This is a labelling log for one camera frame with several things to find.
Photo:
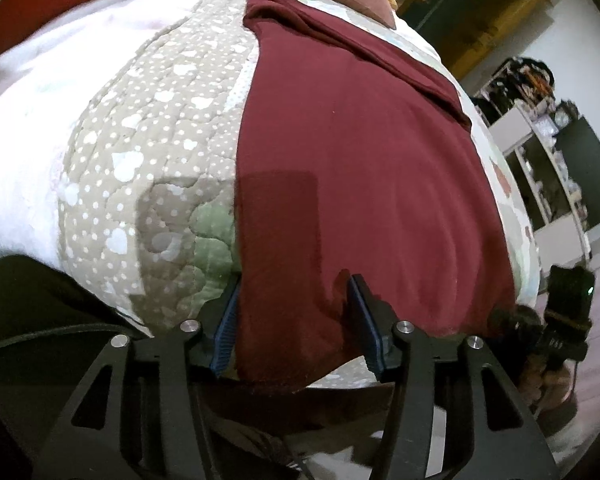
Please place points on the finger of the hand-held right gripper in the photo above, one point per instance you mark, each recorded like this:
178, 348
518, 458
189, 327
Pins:
510, 322

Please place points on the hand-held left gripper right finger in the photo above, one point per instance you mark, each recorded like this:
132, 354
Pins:
367, 330

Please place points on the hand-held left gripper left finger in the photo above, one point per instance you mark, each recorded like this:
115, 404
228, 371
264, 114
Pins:
227, 325

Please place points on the maroon sweatshirt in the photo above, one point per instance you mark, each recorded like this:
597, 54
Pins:
355, 160

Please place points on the person's right hand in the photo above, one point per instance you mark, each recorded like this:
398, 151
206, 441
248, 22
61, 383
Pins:
542, 385

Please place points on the dark green board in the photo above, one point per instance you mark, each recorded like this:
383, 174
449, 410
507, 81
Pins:
592, 170

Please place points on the white shelf unit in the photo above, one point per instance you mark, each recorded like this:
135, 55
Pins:
530, 160

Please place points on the beige heart-print quilted bedspread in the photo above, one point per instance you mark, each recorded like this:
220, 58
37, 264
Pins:
145, 160

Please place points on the white fleece blanket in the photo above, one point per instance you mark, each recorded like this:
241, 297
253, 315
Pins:
20, 160

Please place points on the dark green door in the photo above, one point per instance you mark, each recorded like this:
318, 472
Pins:
460, 5

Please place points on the red floral quilt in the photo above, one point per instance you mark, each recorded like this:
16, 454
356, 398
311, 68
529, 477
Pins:
55, 0

